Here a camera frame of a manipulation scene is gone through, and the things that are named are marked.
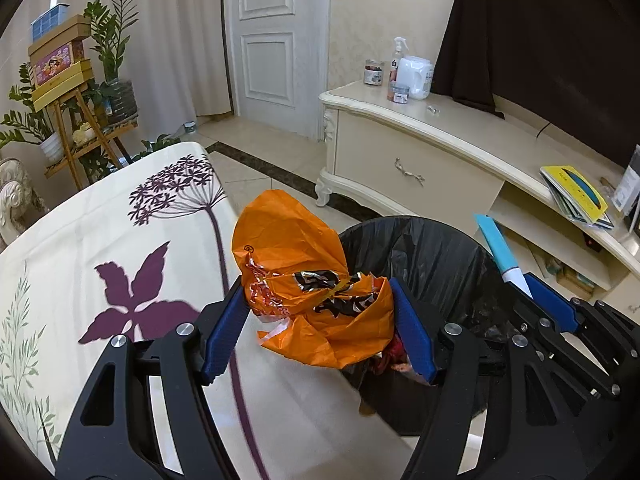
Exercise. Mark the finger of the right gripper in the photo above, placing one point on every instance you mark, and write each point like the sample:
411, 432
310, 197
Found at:
555, 305
531, 324

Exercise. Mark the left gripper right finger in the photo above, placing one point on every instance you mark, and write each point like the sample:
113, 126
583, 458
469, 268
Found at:
497, 410

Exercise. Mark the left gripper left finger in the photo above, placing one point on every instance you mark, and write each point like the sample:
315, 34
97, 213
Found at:
143, 412

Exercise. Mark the orange snack bag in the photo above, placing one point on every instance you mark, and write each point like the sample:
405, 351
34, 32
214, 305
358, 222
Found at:
295, 277

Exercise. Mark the dark red bag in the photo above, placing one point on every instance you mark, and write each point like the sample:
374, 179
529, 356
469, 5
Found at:
393, 357

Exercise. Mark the black-lined trash bin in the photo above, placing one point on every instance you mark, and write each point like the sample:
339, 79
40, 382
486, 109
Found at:
446, 271

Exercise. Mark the yellow blue book stack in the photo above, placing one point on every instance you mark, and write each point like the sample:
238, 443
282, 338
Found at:
576, 198

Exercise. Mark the floral cream tablecloth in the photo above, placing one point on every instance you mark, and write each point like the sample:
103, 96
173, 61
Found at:
128, 259

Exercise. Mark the cream tv cabinet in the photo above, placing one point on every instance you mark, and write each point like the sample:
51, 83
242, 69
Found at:
442, 160

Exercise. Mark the ornate patterned sofa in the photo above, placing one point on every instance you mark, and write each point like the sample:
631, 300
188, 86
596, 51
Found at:
21, 205

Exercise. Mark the small glass jar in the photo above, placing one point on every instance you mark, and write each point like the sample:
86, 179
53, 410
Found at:
400, 93

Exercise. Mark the dark television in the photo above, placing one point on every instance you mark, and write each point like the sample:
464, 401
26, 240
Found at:
574, 63

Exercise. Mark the white jug container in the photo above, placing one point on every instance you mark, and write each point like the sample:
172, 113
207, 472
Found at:
416, 74

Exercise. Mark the clear spray bottle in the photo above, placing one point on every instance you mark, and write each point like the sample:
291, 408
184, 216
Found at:
399, 49

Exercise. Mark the wooden plant stand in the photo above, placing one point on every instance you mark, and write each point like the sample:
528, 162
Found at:
92, 145

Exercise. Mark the small tin can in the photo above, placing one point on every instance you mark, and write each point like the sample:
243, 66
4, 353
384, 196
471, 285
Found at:
373, 72

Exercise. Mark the plant in white pot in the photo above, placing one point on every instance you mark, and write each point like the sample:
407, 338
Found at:
28, 125

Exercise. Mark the white curtain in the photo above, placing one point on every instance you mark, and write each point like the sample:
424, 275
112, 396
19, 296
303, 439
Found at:
174, 59

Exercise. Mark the stacked gift boxes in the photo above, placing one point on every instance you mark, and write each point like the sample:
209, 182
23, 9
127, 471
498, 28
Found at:
58, 61

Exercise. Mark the plant in glass jar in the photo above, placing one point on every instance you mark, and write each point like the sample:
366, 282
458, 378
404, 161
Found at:
109, 25

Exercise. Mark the white panel door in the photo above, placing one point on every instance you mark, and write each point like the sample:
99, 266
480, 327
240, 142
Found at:
278, 61

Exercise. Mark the blue tissue box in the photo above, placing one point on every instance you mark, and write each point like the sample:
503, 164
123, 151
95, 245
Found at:
48, 20

